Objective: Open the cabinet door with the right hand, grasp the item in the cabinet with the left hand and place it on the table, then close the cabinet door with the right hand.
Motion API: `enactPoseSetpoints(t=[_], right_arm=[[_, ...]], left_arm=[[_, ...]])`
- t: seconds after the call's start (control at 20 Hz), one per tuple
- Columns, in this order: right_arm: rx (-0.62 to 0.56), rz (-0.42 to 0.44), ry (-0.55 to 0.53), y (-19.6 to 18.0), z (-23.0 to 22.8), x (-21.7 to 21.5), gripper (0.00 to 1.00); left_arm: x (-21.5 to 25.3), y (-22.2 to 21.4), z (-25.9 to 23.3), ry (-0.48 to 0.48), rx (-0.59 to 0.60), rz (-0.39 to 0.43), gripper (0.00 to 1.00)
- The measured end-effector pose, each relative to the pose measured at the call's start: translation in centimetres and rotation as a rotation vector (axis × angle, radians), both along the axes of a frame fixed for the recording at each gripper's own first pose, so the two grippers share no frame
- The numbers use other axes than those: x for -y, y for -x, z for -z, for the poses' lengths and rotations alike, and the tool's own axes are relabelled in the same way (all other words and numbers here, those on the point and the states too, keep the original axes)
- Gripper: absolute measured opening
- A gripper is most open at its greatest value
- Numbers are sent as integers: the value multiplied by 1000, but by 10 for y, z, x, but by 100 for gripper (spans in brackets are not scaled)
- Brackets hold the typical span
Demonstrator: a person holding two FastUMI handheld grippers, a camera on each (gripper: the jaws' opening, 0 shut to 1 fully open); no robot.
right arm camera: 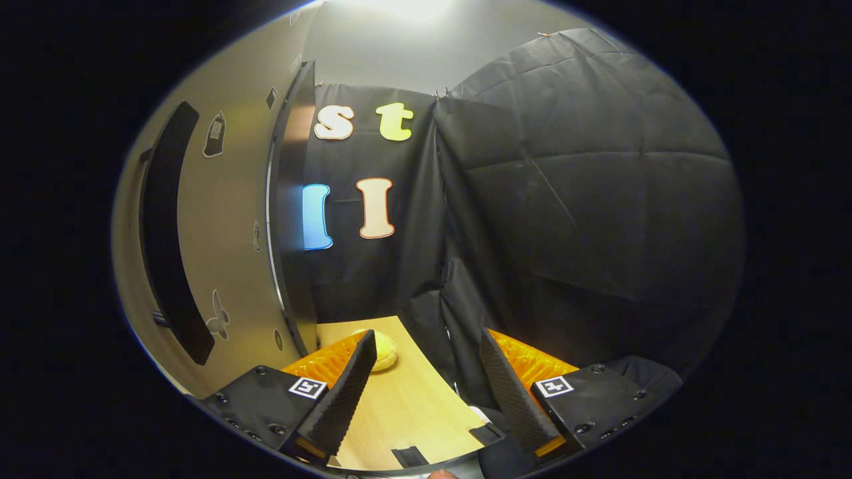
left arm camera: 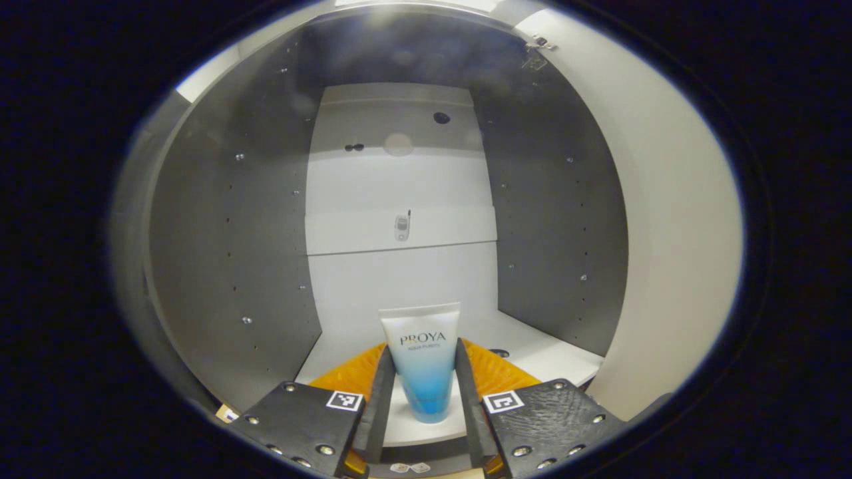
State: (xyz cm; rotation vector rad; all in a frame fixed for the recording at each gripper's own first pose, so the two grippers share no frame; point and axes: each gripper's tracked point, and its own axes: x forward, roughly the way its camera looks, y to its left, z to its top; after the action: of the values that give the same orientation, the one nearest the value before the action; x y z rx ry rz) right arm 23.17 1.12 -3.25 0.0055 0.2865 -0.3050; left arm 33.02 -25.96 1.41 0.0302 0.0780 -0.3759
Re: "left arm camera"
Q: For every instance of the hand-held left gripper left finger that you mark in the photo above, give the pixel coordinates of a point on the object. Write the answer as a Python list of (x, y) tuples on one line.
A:
[(381, 412)]

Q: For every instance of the metal door hinge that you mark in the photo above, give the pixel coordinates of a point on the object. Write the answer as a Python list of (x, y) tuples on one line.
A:
[(539, 45)]

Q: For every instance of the dark grey cabinet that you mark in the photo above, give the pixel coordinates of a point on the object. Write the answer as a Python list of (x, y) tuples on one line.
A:
[(226, 233)]

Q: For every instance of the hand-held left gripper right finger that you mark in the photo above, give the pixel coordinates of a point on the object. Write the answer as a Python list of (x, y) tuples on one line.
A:
[(471, 419)]

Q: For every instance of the long ceiling light panel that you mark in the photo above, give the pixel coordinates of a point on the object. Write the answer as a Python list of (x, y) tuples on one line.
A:
[(413, 5)]

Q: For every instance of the white cabinet shelf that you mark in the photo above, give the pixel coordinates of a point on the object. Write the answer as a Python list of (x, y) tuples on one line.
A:
[(532, 346)]

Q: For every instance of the white and blue bottle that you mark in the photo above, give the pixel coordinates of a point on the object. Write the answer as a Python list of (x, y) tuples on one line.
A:
[(421, 359)]

